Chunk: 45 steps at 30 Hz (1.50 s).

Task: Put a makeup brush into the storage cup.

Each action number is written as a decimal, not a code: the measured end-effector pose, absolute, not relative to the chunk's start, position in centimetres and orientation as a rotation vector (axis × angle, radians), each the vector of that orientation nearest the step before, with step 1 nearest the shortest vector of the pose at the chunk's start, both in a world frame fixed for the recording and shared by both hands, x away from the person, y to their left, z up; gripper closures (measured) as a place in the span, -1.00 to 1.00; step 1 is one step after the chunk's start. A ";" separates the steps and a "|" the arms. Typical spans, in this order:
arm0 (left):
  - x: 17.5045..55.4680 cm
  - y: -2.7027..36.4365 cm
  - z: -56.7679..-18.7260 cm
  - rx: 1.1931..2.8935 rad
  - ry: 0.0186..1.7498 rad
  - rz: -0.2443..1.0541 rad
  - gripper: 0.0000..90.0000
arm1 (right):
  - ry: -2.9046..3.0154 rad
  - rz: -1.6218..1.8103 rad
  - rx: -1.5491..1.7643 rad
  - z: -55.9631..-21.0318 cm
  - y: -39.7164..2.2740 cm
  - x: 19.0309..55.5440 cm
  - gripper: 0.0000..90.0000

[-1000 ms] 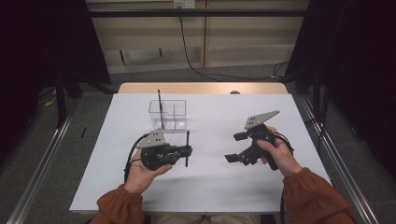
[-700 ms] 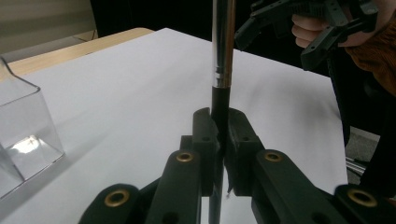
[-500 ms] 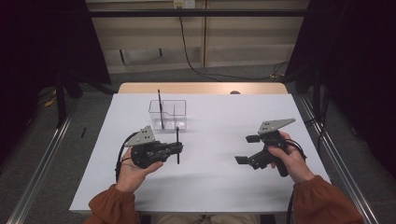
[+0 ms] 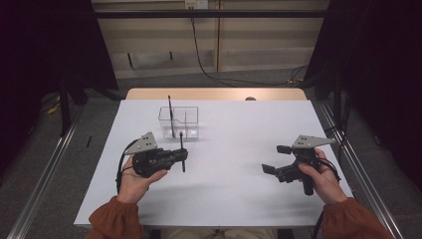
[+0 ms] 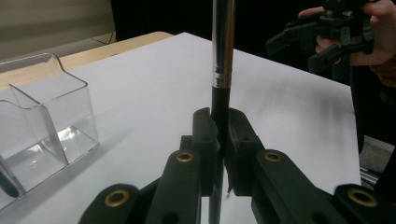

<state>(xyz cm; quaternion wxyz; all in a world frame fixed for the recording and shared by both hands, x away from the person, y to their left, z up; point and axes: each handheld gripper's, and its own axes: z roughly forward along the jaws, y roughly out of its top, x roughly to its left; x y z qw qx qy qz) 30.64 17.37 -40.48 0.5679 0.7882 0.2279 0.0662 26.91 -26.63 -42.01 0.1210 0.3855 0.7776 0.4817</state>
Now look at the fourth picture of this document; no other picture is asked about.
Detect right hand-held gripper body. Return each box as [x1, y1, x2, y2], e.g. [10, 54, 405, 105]
[275, 133, 336, 197]

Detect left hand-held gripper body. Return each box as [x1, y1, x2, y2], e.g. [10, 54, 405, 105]
[124, 131, 174, 178]

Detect black pen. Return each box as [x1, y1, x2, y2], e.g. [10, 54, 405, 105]
[167, 95, 177, 138]
[178, 130, 187, 173]

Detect clear acrylic organizer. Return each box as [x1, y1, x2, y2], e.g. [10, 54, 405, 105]
[157, 106, 200, 141]

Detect person's left hand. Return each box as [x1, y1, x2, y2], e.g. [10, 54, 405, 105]
[115, 153, 168, 205]

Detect person's right hand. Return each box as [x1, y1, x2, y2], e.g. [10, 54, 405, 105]
[298, 147, 349, 206]

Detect white table sheet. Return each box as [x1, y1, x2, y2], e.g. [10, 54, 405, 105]
[73, 99, 354, 229]

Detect black metal stand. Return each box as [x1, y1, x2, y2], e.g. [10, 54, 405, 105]
[58, 76, 73, 137]

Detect black curtain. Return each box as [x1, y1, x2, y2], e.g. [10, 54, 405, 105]
[305, 0, 422, 190]
[0, 0, 118, 173]

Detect black metal crossbar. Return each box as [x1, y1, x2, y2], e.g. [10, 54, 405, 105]
[94, 9, 329, 19]

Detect black floor cables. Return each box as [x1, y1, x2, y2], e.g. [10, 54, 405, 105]
[326, 96, 352, 163]

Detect aluminium floor rail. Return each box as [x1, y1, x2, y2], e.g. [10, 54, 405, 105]
[316, 101, 406, 239]
[6, 109, 84, 239]

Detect right hand-held gripper cable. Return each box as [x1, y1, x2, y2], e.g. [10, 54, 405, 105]
[312, 155, 342, 239]

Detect black wall cable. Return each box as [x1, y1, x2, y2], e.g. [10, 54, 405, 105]
[189, 6, 310, 88]

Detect yellow floor cable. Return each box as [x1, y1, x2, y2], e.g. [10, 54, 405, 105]
[46, 96, 63, 116]

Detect white wall outlet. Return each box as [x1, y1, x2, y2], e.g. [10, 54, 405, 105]
[184, 0, 209, 10]

